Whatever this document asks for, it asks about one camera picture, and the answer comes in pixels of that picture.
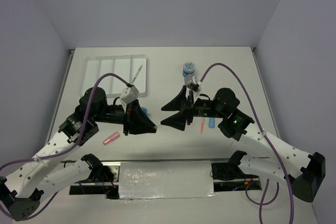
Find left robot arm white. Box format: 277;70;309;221
1;87;157;221

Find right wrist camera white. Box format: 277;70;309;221
184;74;202;95

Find blue paint jar white lid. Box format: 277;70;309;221
182;61;196;77

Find blue translucent eraser case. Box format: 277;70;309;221
208;118;215;129

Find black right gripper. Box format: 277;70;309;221
160;84;226;131

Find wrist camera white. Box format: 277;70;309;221
184;74;202;95
120;86;139;104

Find pink translucent eraser case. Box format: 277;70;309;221
102;132;120;145

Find blue jar lying sideways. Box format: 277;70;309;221
141;107;148;115

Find white divided organizer tray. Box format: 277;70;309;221
78;55;148;99

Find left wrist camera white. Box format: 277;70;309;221
120;86;139;104

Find silver foil covered panel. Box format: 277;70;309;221
118;161;215;199

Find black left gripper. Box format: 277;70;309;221
93;98;156;135

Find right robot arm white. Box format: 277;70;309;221
161;86;326;202

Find orange highlighter pen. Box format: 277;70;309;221
200;118;205;134

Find green pen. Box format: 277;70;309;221
131;65;143;85

